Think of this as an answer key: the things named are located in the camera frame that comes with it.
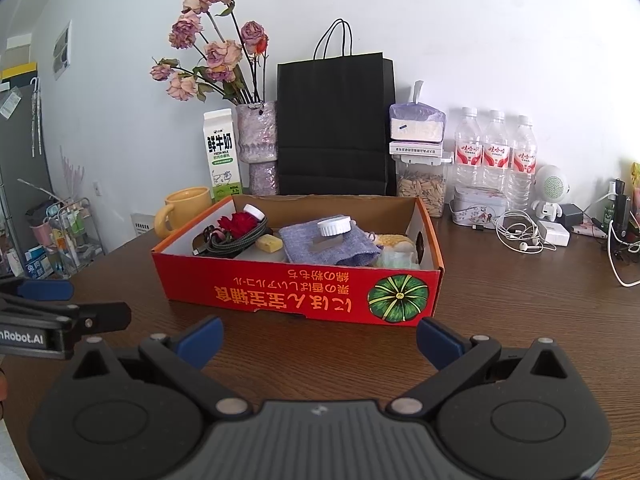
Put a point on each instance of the dried rose bouquet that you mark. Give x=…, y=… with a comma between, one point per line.
x=215, y=50

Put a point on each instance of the white ribbed cap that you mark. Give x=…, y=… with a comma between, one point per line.
x=335, y=226

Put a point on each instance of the white round robot speaker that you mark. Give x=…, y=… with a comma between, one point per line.
x=550, y=187

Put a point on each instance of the red knit flower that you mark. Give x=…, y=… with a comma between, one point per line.
x=237, y=224

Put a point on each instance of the metal storage rack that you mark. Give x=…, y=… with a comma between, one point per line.
x=70, y=232

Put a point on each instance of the white green milk carton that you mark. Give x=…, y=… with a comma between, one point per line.
x=222, y=155

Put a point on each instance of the black paper bag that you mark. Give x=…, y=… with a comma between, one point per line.
x=335, y=125

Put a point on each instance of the purple tissue pack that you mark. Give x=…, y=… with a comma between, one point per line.
x=417, y=122

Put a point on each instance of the yellow mug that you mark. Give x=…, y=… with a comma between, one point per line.
x=182, y=207

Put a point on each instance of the black power adapter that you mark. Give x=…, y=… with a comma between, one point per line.
x=571, y=215

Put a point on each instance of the white earphones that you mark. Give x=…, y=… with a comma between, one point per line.
x=520, y=234

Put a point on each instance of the yellow white plush toy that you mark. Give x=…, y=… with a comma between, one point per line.
x=395, y=241

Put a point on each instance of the colourful snack bag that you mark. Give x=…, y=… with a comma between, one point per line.
x=636, y=182

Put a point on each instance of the wall socket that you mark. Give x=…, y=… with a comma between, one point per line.
x=97, y=190

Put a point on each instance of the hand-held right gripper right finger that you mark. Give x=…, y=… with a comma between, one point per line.
x=440, y=342

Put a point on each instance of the clear jar of seeds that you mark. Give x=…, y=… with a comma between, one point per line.
x=421, y=187

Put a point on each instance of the purple speckled cylinder stand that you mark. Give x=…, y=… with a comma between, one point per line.
x=263, y=178

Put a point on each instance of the small plain white cap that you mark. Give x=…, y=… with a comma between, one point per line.
x=254, y=211

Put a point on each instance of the pale yellow block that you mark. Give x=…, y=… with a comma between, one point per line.
x=270, y=244

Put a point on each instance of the clear tissue packet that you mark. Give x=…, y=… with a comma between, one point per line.
x=397, y=259

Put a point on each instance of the printed white tin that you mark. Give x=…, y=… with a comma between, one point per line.
x=477, y=207

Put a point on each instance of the purple speckled vase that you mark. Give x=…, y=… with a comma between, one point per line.
x=256, y=132

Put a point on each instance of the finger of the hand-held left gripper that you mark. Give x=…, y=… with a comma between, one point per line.
x=45, y=290
x=100, y=316

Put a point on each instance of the yellow black board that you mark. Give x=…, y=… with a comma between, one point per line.
x=17, y=67

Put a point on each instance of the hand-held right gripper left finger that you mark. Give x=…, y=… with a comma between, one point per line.
x=200, y=342

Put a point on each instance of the clear water bottle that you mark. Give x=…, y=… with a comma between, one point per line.
x=522, y=160
x=468, y=155
x=495, y=152

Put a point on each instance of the red cardboard box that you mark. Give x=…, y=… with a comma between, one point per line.
x=300, y=295

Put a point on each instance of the white flat labelled box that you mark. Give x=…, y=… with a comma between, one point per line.
x=417, y=148

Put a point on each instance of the white charger block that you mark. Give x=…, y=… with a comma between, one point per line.
x=555, y=234

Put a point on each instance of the small green bottle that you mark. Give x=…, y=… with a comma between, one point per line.
x=609, y=210

